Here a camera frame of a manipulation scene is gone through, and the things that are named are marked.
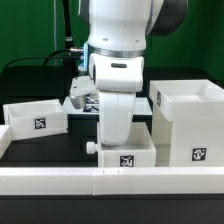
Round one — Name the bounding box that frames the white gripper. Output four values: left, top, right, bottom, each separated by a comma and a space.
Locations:
99, 91, 136, 146

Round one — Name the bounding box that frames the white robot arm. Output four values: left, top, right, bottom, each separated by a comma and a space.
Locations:
78, 0, 188, 145

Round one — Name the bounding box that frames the black pole with connector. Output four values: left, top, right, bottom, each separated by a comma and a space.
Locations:
62, 0, 84, 71

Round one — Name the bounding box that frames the white front drawer box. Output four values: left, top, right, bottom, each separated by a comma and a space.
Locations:
86, 122, 156, 168

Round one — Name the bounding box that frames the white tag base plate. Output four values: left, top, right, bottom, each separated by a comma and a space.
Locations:
63, 96, 152, 116

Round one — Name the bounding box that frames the white front fence rail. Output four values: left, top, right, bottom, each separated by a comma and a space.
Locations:
0, 167, 224, 195

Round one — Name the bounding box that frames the black cable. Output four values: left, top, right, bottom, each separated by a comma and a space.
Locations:
2, 49, 84, 73

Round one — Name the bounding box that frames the white drawer box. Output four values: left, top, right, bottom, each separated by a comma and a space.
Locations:
3, 99, 68, 140
86, 122, 156, 168

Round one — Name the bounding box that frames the white left fence rail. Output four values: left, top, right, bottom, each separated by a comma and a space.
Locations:
0, 125, 12, 159

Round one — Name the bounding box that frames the white fence rail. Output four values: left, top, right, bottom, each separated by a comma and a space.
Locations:
0, 125, 12, 159
0, 167, 224, 195

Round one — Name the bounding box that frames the white drawer cabinet frame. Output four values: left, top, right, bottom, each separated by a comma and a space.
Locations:
149, 80, 224, 167

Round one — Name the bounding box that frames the white rear drawer box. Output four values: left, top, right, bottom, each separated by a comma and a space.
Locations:
3, 99, 68, 140

